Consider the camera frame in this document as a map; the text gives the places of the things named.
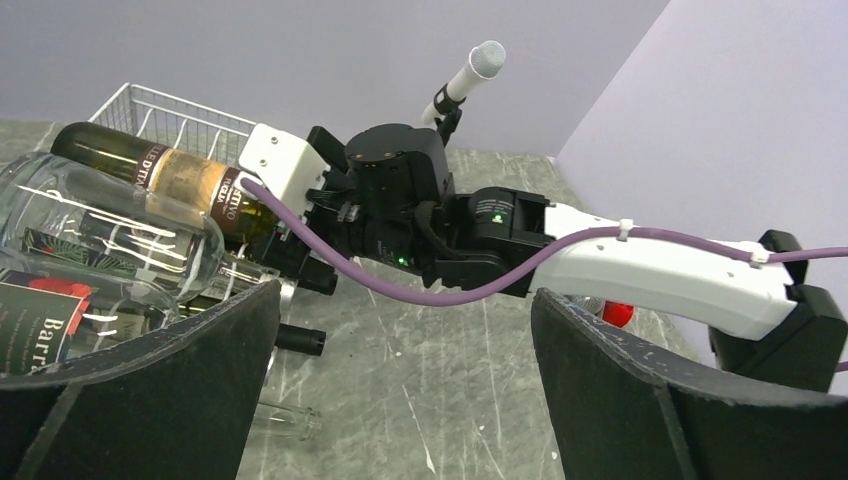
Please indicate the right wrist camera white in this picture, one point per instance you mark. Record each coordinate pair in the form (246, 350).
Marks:
(288, 166)

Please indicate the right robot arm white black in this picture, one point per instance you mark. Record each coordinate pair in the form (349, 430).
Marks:
(381, 209)

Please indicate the white wire wine rack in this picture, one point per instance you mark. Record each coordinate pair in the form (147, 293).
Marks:
(171, 120)

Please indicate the dark green wine bottle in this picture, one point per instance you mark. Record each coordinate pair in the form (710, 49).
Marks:
(289, 337)

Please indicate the small glass jar silver lid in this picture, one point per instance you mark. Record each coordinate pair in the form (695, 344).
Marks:
(593, 306)

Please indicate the olive wine bottle silver neck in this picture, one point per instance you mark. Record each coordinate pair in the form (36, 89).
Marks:
(209, 186)

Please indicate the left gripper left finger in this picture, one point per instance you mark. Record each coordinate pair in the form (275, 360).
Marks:
(176, 403)

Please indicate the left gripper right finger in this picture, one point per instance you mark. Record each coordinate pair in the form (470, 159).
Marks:
(624, 408)

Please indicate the colourful toy block figure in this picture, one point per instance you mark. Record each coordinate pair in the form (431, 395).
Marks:
(617, 314)

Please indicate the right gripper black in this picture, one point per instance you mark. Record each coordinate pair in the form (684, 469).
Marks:
(331, 215)

